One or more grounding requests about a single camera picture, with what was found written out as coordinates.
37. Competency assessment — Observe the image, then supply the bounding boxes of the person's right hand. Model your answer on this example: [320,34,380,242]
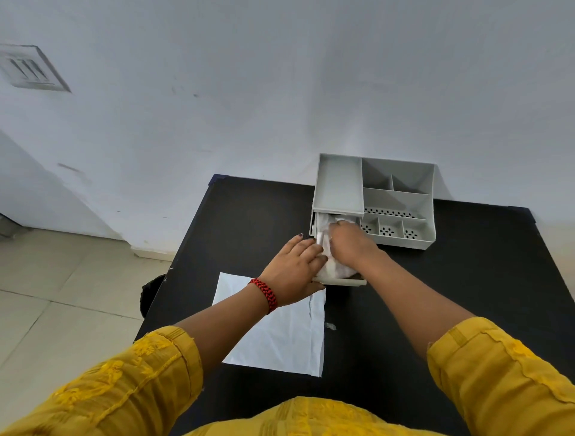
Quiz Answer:
[329,220,388,275]

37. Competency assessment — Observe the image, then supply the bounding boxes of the person's left hand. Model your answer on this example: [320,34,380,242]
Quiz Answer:
[258,233,329,309]

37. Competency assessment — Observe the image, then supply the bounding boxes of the person's right forearm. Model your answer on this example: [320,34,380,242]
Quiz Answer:
[359,252,478,360]

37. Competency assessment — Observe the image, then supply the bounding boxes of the person's left forearm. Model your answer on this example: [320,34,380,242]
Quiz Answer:
[174,283,271,365]

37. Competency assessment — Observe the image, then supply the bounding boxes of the grey organizer drawer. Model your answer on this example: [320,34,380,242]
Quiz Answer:
[310,212,367,287]

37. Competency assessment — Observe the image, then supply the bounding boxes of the grey plastic desk organizer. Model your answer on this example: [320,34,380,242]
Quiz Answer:
[310,153,437,251]

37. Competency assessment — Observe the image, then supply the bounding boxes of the flat white cloth sheet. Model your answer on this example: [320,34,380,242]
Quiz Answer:
[212,272,327,378]

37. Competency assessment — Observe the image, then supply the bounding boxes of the black stool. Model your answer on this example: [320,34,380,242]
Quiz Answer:
[140,274,167,320]

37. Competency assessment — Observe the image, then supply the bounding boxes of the yellow embroidered kurta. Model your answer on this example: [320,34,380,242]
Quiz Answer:
[0,317,575,436]

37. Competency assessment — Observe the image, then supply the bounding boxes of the red and black bracelet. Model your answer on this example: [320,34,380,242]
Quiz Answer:
[248,278,278,315]

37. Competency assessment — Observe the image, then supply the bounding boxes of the white wall switch plate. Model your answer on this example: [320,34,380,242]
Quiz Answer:
[0,44,72,93]

